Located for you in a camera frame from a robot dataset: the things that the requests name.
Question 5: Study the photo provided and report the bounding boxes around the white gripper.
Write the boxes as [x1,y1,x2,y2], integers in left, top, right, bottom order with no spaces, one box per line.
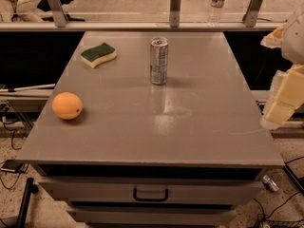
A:
[260,4,304,129]

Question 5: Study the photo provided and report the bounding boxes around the silver redbull can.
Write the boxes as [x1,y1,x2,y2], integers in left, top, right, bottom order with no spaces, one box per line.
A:
[150,37,168,85]

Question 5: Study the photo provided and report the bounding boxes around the silver can on floor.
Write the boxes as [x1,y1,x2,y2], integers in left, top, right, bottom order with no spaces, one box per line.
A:
[262,175,279,193]

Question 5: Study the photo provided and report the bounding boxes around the clear plastic water bottle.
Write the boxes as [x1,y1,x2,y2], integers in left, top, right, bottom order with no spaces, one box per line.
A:
[208,0,225,27]

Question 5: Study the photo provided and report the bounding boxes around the grey drawer cabinet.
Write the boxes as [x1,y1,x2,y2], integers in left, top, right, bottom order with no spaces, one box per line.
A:
[18,32,283,226]

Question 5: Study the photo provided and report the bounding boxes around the green and yellow sponge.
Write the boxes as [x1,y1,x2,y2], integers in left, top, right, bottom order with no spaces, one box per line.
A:
[81,43,117,68]

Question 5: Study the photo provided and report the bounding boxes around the orange fruit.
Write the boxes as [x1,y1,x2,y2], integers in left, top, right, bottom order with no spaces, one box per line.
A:
[51,92,83,120]

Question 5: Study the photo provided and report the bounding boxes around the white rod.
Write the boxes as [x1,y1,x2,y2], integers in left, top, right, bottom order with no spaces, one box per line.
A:
[0,84,56,93]

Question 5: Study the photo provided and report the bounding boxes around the person in white clothes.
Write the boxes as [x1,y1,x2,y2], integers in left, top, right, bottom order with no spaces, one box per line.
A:
[0,0,50,23]

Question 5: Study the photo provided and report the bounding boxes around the black floor cables right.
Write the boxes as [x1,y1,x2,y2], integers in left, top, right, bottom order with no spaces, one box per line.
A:
[250,155,304,228]

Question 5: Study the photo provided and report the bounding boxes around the black floor cables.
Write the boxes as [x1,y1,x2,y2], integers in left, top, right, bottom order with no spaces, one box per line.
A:
[0,102,34,192]
[250,155,304,228]

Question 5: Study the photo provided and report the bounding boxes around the black drawer handle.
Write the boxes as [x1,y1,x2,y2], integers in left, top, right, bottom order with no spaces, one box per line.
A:
[133,188,169,202]

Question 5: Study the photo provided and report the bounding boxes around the metal railing frame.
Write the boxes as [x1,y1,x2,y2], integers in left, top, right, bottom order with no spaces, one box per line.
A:
[0,0,304,33]

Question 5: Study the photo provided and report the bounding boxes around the black stand post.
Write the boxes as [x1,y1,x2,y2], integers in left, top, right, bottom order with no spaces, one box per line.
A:
[16,178,38,228]

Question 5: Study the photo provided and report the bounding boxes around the black floor cables left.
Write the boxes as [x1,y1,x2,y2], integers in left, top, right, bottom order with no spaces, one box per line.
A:
[0,102,34,192]

